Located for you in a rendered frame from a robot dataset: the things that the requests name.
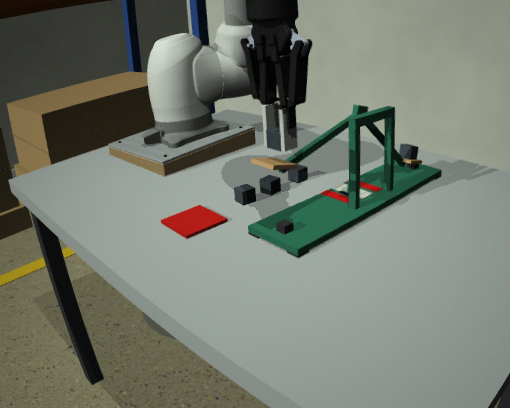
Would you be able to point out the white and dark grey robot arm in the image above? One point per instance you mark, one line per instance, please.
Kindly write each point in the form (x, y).
(185, 77)

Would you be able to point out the flat red square plate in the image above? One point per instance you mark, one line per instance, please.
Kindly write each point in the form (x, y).
(193, 221)

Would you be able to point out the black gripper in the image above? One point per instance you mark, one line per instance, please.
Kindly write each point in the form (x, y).
(280, 34)

